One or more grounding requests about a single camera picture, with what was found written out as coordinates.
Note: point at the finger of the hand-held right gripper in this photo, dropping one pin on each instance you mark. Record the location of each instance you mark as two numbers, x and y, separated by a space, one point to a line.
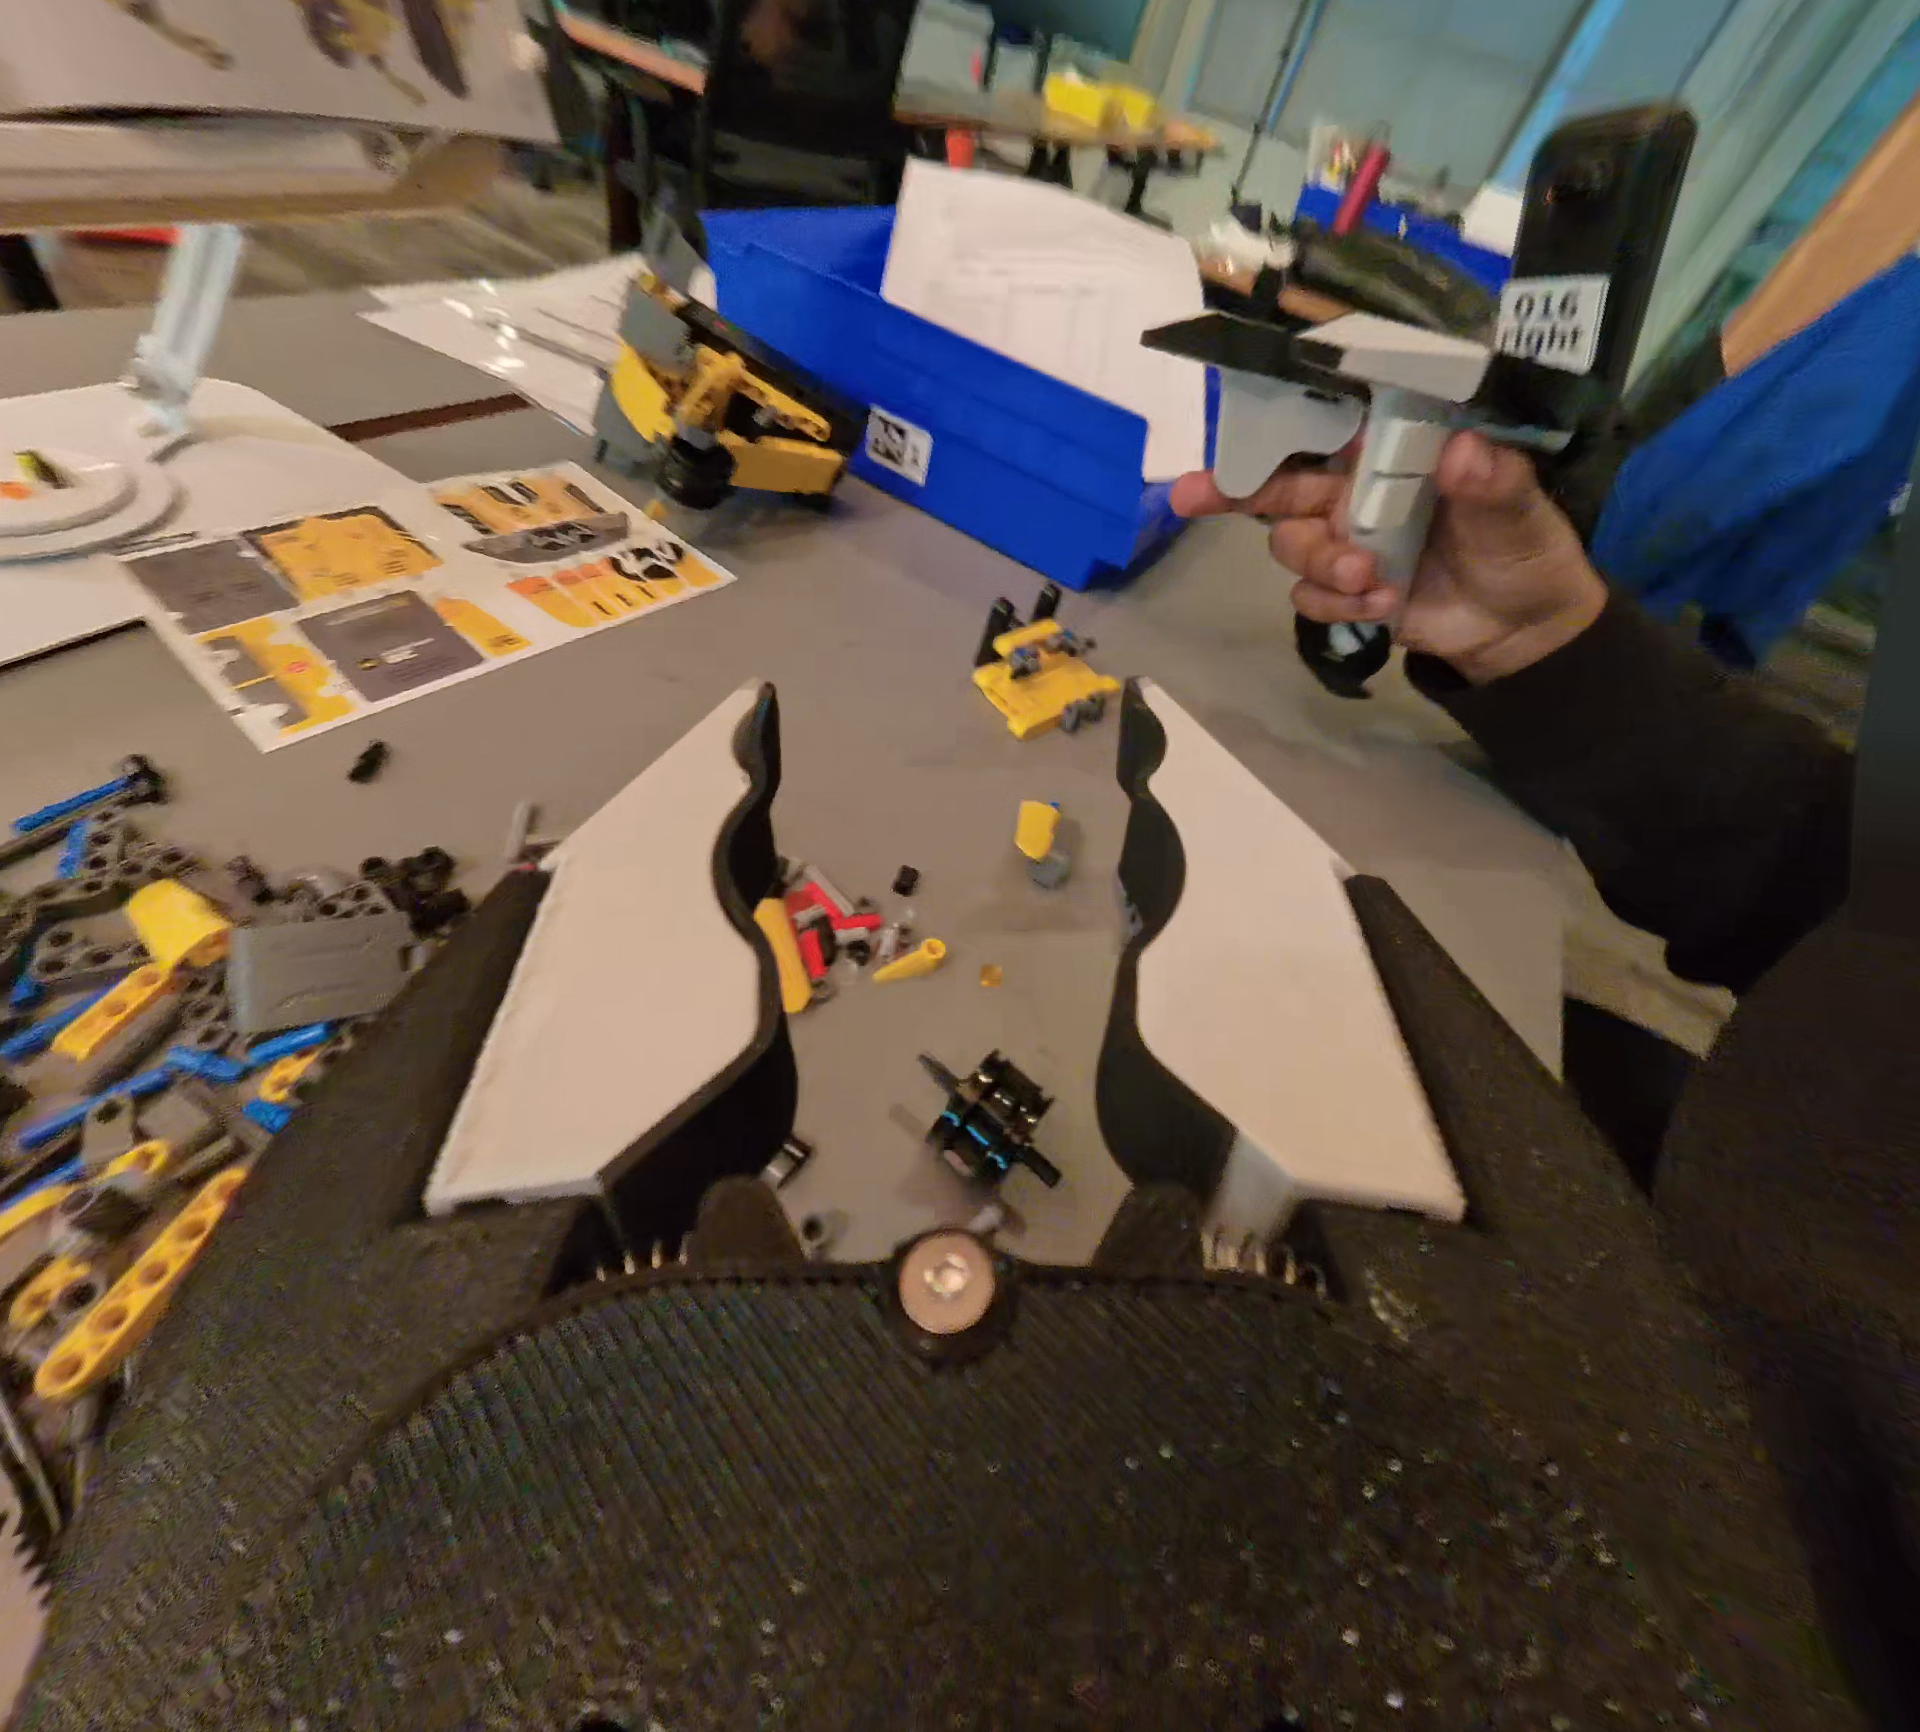
1223 341
1411 360

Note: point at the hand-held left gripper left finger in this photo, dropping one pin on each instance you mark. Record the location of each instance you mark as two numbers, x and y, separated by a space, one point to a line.
601 996

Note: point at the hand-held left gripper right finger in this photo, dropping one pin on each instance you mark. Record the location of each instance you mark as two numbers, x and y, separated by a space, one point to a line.
1274 996

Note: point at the person's right forearm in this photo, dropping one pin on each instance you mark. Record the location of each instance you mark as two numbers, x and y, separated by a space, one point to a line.
1680 773

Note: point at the person's right hand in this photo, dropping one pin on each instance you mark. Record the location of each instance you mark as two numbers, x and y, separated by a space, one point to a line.
1500 576

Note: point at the small blue crate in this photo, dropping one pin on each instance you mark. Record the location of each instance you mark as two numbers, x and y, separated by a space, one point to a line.
1418 220

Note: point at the white printed paper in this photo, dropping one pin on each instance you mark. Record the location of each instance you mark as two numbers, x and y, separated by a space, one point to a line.
1035 263

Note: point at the wooden panel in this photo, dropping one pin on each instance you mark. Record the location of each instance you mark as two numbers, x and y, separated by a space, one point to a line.
1822 247

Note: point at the wooden background table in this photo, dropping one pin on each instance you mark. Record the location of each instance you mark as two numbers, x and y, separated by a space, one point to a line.
1154 135

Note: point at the small heap of red pins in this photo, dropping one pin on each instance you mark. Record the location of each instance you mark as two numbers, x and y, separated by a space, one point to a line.
818 930

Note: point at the blue cloth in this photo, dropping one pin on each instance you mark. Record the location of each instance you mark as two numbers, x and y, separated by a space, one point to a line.
1755 443

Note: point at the blue plastic bin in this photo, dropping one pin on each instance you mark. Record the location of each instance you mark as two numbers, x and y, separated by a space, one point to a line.
960 412

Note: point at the yellow boxes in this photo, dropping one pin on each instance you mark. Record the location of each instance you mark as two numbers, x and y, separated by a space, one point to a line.
1094 97

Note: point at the yellow grey toy wedge assembly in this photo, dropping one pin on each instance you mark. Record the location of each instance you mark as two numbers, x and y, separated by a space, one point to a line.
1042 841

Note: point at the yellow toy cone piece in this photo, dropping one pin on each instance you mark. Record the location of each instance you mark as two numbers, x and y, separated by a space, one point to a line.
911 960

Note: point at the black toy pin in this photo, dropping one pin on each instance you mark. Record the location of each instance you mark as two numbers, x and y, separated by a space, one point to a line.
369 760

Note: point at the yellow toy brick assembly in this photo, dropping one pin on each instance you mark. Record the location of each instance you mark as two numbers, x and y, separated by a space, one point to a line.
1035 697

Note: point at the yellow grey sticker sheet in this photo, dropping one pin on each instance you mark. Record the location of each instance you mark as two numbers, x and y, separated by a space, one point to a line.
374 623

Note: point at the pile of toy building pieces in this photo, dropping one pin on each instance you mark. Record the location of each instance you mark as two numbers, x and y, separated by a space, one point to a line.
151 953

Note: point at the yellow toy vehicle model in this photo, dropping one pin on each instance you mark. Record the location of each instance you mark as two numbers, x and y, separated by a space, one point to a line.
720 412

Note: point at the black office chair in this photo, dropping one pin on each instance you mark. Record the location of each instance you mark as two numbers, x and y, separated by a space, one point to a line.
810 36

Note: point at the person's black clothing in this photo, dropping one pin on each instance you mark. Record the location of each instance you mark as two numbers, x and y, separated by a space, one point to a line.
1800 1236

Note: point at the white stand base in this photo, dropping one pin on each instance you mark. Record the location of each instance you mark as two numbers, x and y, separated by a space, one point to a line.
188 322

